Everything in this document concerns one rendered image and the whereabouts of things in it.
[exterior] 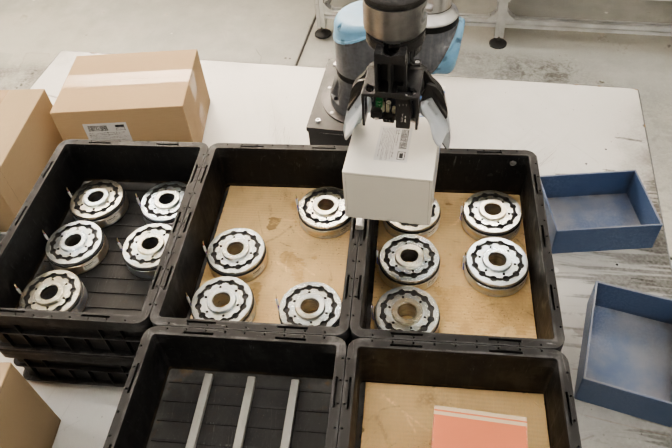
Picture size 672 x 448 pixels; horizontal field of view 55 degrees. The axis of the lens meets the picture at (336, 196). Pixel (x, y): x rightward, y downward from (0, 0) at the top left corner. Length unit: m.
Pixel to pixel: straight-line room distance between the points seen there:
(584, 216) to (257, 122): 0.80
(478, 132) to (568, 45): 1.67
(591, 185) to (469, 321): 0.50
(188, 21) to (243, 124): 1.90
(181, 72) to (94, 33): 2.04
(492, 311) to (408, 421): 0.23
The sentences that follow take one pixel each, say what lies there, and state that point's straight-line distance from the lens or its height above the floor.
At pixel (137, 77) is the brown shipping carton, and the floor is 0.86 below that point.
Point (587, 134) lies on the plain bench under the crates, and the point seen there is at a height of 0.70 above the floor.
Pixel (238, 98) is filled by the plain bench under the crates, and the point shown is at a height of 0.70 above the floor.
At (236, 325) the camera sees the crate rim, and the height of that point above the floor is 0.93.
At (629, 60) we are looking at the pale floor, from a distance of 3.16.
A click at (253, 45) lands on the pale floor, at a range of 3.21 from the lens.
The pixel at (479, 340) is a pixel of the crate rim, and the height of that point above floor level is 0.93.
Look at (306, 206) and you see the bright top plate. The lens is 1.19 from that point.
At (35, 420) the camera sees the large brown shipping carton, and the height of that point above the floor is 0.78.
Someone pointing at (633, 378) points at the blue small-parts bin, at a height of 0.70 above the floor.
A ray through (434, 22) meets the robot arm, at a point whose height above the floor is 1.05.
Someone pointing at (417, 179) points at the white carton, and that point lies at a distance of 0.84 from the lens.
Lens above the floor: 1.73
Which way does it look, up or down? 47 degrees down
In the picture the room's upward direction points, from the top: 5 degrees counter-clockwise
